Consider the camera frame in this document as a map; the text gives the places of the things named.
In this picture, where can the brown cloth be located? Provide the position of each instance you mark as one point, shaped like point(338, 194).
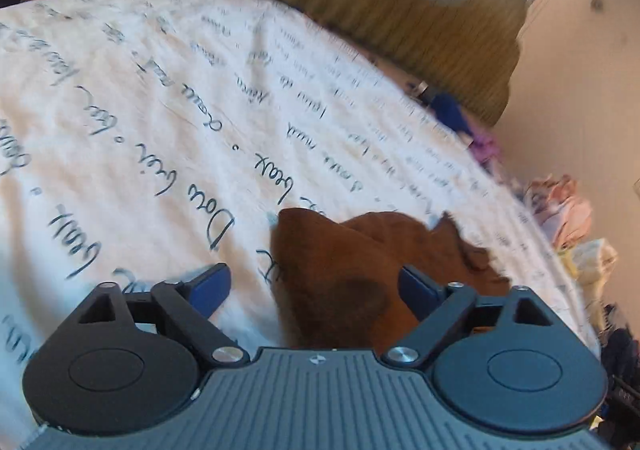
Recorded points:
point(340, 270)

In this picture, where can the blue cloth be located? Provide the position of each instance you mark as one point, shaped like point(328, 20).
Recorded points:
point(450, 112)

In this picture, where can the purple cloth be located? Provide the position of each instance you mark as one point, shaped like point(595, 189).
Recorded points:
point(485, 147)

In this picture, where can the pale yellow clothes pile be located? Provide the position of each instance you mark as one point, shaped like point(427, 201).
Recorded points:
point(592, 260)

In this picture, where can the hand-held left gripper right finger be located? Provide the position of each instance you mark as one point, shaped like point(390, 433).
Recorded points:
point(414, 291)

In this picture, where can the white script-printed bedspread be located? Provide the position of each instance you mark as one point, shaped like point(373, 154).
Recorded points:
point(150, 130)

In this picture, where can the pink clothes pile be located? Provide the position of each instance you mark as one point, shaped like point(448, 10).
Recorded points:
point(565, 210)

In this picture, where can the small dark object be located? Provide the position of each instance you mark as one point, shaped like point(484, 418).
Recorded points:
point(419, 90)

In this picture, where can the dark clothes pile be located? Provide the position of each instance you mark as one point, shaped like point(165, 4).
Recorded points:
point(622, 350)

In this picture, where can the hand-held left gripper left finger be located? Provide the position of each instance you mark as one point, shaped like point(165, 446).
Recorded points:
point(211, 284)

